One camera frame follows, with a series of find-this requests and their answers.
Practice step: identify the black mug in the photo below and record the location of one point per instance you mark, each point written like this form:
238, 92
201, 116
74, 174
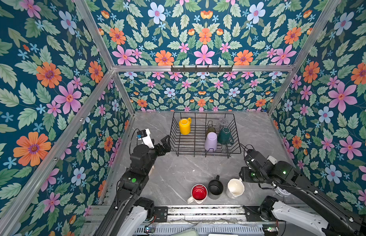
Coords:
215, 186

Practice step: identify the lilac plastic cup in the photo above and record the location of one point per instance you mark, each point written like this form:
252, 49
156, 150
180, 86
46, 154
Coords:
211, 142

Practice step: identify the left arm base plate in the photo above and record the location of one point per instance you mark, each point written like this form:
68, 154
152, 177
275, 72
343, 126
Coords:
160, 214

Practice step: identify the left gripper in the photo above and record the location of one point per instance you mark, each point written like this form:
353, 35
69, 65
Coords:
167, 147

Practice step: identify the white cream mug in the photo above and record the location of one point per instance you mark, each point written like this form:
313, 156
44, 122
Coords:
235, 188

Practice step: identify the white alarm clock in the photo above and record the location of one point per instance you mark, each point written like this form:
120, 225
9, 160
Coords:
281, 192

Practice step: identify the red and white mug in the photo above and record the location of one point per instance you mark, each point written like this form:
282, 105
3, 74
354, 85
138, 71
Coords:
198, 194

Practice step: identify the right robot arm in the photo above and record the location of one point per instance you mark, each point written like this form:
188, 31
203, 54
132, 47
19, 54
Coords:
330, 218

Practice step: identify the black hook rail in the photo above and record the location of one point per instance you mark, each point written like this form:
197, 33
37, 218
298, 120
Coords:
202, 68

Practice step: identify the black wire dish rack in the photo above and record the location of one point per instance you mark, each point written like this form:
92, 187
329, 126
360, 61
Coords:
194, 143

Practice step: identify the olive glass cup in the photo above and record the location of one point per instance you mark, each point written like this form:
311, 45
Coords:
210, 128

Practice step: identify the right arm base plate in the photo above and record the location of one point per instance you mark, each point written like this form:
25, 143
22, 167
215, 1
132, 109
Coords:
258, 213

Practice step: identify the dark green mug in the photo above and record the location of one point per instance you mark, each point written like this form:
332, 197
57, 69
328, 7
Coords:
225, 136

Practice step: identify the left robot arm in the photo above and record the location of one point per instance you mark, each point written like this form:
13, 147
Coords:
129, 210

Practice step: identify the clear plastic cup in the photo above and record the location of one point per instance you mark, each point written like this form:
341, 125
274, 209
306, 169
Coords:
223, 123

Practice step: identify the yellow mug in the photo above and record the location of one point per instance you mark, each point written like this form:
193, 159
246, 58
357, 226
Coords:
185, 126

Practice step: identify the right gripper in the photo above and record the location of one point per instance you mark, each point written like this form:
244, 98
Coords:
243, 174

